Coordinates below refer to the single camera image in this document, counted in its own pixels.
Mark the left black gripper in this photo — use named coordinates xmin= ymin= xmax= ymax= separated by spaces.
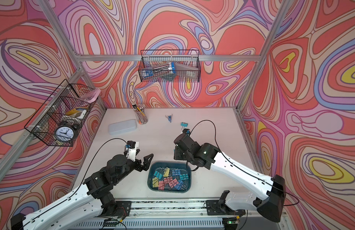
xmin=113 ymin=149 xmax=153 ymax=185

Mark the teal storage box tray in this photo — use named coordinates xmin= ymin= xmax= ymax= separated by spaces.
xmin=147 ymin=162 xmax=191 ymax=193

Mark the teal binder clip front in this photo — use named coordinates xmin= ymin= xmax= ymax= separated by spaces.
xmin=153 ymin=170 xmax=165 ymax=180

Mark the pink binder clip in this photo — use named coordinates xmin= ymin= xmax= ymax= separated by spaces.
xmin=164 ymin=177 xmax=173 ymax=184
xmin=168 ymin=179 xmax=179 ymax=188
xmin=158 ymin=181 xmax=165 ymax=190

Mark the blue binder clip front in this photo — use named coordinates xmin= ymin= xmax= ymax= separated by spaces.
xmin=174 ymin=180 xmax=187 ymax=191

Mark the blue binder clip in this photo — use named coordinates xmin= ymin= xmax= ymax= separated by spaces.
xmin=166 ymin=114 xmax=173 ymax=123
xmin=174 ymin=180 xmax=187 ymax=191

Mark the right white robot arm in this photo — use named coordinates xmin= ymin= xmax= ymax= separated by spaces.
xmin=174 ymin=133 xmax=285 ymax=223

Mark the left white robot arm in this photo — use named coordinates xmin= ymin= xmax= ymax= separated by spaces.
xmin=11 ymin=154 xmax=154 ymax=230

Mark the blue binder clip far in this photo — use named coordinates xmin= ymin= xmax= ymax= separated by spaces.
xmin=166 ymin=114 xmax=173 ymax=123

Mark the yellow white box in basket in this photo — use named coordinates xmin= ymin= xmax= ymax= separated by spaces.
xmin=65 ymin=107 xmax=87 ymax=119

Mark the glass pencil cup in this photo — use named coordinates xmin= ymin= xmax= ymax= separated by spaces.
xmin=132 ymin=104 xmax=148 ymax=125

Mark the translucent plastic case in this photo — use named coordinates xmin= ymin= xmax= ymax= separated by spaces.
xmin=108 ymin=119 xmax=137 ymax=135

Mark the clear tube with blue cap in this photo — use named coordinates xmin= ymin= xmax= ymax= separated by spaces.
xmin=142 ymin=62 xmax=176 ymax=79

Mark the pink item in basket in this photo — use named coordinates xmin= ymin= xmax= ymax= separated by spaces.
xmin=79 ymin=88 xmax=101 ymax=103

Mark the black alarm clock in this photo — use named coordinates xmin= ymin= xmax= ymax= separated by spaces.
xmin=54 ymin=121 xmax=79 ymax=142

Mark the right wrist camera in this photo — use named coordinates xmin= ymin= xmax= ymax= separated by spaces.
xmin=182 ymin=128 xmax=191 ymax=136

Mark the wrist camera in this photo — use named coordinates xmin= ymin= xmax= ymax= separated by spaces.
xmin=182 ymin=128 xmax=191 ymax=136
xmin=124 ymin=140 xmax=139 ymax=162

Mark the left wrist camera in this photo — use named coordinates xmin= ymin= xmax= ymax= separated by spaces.
xmin=124 ymin=140 xmax=139 ymax=162

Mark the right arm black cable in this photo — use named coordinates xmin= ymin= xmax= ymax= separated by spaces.
xmin=188 ymin=119 xmax=301 ymax=207

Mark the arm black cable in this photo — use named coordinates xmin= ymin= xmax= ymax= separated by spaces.
xmin=19 ymin=137 xmax=129 ymax=230
xmin=188 ymin=119 xmax=301 ymax=207

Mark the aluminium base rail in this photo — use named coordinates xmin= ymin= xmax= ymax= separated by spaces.
xmin=50 ymin=197 xmax=290 ymax=230

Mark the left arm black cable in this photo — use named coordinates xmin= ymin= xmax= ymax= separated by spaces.
xmin=19 ymin=137 xmax=129 ymax=230

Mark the back black wire basket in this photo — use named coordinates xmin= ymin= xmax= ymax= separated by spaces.
xmin=138 ymin=49 xmax=201 ymax=82

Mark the black wire basket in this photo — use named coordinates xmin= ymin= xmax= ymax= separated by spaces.
xmin=24 ymin=80 xmax=96 ymax=147
xmin=138 ymin=49 xmax=201 ymax=82

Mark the left black wire basket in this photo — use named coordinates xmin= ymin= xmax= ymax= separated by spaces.
xmin=24 ymin=80 xmax=96 ymax=147

